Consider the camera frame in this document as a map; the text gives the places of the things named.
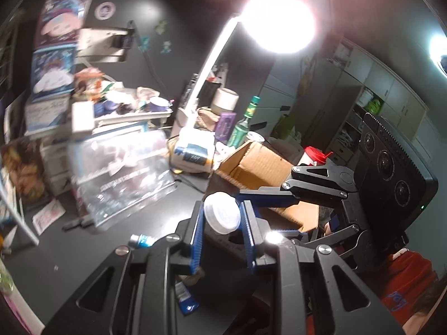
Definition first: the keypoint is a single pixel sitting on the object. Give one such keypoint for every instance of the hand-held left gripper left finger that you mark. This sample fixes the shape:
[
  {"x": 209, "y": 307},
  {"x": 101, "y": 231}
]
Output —
[{"x": 196, "y": 240}]

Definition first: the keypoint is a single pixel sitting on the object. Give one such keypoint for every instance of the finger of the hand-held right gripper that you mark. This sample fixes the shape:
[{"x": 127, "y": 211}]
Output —
[
  {"x": 335, "y": 239},
  {"x": 265, "y": 195}
]

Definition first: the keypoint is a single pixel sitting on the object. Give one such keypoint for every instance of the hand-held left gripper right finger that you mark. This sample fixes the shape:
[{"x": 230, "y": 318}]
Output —
[{"x": 248, "y": 240}]

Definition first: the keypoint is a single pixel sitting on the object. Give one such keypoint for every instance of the cardboard box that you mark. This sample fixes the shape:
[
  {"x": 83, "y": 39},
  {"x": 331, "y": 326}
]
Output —
[{"x": 258, "y": 167}]

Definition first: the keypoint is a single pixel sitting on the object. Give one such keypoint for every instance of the white round lid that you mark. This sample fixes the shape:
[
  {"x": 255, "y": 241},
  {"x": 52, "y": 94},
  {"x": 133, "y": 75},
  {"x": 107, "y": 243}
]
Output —
[{"x": 221, "y": 214}]

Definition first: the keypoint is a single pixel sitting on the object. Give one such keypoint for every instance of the small blue capped vial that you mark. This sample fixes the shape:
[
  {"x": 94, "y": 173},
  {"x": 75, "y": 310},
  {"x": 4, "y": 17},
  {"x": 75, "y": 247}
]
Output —
[{"x": 141, "y": 240}]

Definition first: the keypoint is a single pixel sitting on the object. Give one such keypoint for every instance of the blue squeeze tube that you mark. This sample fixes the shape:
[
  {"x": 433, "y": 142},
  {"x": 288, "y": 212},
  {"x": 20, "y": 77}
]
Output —
[{"x": 185, "y": 298}]

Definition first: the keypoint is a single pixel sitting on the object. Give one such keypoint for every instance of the metal drink can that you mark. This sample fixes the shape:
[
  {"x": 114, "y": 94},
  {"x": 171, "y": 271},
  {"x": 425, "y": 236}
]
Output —
[{"x": 256, "y": 136}]

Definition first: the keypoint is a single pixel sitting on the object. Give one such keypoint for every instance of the white cup with red lid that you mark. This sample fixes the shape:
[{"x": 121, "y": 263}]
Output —
[{"x": 312, "y": 156}]

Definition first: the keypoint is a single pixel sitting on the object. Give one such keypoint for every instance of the green glass bottle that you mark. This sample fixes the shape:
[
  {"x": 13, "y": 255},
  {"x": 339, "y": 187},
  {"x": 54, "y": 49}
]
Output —
[{"x": 242, "y": 127}]

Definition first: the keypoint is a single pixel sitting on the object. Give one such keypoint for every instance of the green bag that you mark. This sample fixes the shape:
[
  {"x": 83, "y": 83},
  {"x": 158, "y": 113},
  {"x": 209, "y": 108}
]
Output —
[{"x": 284, "y": 125}]

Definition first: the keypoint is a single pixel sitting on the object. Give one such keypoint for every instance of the purple carton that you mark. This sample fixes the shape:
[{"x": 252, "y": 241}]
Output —
[{"x": 226, "y": 125}]

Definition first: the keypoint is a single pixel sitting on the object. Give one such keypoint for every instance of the person's red clothing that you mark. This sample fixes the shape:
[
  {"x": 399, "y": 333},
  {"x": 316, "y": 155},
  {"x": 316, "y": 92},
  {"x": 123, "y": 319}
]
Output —
[{"x": 408, "y": 286}]

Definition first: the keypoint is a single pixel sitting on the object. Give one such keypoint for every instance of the white desk lamp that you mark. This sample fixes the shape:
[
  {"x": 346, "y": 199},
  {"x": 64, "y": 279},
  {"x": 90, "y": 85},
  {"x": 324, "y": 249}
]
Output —
[{"x": 195, "y": 139}]

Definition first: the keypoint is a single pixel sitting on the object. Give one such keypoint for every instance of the clear plastic zip bag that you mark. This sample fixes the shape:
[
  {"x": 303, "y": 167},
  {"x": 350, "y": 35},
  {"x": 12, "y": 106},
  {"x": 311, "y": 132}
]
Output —
[{"x": 118, "y": 178}]

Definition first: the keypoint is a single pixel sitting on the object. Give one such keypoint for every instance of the white tape roll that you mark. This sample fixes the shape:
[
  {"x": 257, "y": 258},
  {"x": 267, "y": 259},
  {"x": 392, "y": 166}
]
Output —
[{"x": 225, "y": 100}]

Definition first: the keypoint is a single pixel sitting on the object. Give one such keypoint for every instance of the black pen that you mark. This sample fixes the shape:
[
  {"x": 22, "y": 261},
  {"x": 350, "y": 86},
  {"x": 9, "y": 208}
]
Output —
[{"x": 76, "y": 223}]

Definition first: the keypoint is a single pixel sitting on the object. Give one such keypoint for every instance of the purple mug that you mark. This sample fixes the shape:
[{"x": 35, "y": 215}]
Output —
[{"x": 159, "y": 104}]

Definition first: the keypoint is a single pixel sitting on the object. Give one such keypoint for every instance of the white tray of clutter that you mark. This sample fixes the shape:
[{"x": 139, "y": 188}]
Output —
[{"x": 132, "y": 113}]

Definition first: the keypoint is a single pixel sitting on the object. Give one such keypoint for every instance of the pink paper sheet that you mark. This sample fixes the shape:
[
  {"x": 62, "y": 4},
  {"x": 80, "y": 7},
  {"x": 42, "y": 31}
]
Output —
[{"x": 48, "y": 215}]

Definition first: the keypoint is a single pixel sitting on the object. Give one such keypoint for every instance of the white small box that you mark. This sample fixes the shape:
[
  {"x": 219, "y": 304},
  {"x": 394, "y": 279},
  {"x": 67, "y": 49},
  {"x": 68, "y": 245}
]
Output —
[{"x": 82, "y": 117}]

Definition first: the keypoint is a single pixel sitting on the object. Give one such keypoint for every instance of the food picture poster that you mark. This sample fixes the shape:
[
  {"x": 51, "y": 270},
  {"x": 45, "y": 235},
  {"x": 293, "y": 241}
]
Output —
[{"x": 24, "y": 174}]

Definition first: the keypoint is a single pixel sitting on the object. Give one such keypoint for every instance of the grey wall cabinet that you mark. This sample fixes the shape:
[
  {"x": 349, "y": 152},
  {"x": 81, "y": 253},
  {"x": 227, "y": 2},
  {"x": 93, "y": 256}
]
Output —
[{"x": 352, "y": 87}]

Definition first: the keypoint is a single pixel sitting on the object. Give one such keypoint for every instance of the cartoon wall poster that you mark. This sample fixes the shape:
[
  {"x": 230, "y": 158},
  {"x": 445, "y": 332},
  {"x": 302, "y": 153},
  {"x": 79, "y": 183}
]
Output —
[
  {"x": 52, "y": 73},
  {"x": 61, "y": 21}
]

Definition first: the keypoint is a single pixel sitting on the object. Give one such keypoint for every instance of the round wall sticker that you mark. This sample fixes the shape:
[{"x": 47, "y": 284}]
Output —
[{"x": 104, "y": 10}]

